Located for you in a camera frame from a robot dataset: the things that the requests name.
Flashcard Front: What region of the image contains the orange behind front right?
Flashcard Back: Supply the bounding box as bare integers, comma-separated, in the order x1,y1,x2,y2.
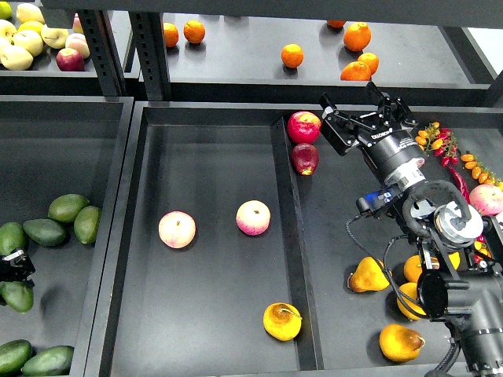
358,53,380,75

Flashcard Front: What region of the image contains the black shelf post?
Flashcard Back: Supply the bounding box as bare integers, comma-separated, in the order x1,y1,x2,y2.
128,11,171,101

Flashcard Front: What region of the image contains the black divider left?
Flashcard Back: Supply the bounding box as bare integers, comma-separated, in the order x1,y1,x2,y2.
270,117,324,371

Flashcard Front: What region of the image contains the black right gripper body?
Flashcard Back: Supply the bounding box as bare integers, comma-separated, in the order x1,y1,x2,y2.
357,117,406,148

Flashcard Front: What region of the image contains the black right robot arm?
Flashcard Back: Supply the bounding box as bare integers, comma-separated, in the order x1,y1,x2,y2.
320,82,502,376

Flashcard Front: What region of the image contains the orange top edge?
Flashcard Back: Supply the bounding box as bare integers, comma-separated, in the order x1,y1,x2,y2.
326,20,346,29

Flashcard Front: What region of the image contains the cherry tomato bunch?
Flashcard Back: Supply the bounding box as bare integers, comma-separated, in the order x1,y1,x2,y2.
415,122,459,167
473,234,492,263

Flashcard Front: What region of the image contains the dark red apple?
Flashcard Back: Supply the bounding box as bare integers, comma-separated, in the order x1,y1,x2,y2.
290,143,319,176

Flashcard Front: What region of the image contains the black divider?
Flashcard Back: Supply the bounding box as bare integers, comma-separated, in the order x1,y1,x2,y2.
270,117,324,371
362,119,503,311

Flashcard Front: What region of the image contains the yellow pear left of pile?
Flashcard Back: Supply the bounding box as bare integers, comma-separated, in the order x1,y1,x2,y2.
347,256,391,293

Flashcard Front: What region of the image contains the avocado bottom left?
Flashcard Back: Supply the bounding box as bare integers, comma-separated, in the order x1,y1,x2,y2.
1,339,33,376

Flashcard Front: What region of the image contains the white label card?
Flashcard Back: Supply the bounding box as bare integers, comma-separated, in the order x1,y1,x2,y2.
496,212,503,229

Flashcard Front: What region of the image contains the green avocado small right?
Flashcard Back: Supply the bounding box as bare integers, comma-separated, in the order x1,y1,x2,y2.
74,206,101,244

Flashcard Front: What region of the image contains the green avocado top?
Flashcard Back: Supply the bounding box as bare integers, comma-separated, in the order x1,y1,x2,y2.
47,193,90,223

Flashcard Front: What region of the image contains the yellow apple front left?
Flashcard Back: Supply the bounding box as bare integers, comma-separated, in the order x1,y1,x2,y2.
1,46,33,71

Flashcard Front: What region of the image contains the dark green avocado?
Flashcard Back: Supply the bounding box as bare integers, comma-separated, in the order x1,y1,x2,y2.
1,281,34,313

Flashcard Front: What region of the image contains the dark avocado middle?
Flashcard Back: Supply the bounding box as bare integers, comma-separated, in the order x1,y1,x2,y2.
23,218,67,247

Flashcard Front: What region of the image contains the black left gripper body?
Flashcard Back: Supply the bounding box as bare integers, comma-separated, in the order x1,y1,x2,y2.
1,247,35,282

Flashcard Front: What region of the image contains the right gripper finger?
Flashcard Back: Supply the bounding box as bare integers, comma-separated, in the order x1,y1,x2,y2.
349,82,417,132
319,93,376,156

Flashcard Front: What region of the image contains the yellow pear bottom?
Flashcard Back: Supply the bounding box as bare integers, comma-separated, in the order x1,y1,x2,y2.
379,324,425,363

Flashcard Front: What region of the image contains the orange centre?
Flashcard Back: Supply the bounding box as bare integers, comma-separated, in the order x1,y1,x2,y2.
281,43,304,69

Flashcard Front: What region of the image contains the yellow pear with stem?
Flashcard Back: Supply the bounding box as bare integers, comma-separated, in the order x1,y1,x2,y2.
263,302,303,342

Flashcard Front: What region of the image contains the black tray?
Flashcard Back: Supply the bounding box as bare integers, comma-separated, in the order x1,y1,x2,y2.
85,103,450,376
1,96,133,376

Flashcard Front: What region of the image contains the pink apple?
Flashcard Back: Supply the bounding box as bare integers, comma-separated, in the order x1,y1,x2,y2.
236,200,270,236
158,210,196,249

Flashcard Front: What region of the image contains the black centre tray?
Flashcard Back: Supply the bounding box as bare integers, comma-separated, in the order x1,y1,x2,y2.
85,103,450,376

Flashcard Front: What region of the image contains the yellow pear brown top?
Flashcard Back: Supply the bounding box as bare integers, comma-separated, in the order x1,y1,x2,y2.
449,251,461,269

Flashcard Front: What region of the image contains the pink apple right bin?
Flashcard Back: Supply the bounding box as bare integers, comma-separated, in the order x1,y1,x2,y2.
469,184,502,215

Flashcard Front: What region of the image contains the black left tray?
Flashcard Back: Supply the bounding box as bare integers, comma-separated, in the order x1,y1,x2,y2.
1,96,133,376

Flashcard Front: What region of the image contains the black divider right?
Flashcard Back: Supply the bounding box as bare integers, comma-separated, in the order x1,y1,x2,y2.
362,119,503,311

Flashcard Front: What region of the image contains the large orange right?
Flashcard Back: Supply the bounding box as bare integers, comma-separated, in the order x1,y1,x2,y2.
343,22,372,52

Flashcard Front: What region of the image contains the pink apple centre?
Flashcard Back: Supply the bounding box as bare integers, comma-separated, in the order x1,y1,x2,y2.
236,200,270,236

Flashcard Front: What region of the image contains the cherry tomato bunch bottom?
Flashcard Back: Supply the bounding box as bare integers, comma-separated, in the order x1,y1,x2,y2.
473,234,492,263

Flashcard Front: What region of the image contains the green avocado far left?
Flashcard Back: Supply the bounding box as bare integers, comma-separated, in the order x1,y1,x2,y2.
0,222,27,256

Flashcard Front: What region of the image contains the bright red apple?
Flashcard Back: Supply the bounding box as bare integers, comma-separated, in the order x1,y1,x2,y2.
287,111,321,145

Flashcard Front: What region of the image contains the orange cherry tomato string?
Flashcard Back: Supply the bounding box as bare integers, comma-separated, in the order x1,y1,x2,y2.
459,152,503,189

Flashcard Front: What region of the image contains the orange far left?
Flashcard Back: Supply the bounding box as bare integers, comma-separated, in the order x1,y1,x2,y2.
163,22,179,48

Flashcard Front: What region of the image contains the cherry tomato bunch top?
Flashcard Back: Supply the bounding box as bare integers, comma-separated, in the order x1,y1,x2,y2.
415,122,459,167

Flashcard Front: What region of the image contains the yellow pear middle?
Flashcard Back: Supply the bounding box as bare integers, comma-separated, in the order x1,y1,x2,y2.
397,282,426,320

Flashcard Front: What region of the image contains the pink apple left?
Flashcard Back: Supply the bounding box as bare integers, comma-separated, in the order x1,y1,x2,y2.
158,210,196,249

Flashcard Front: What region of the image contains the red chili pepper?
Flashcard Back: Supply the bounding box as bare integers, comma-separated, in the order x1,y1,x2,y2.
447,166,470,203

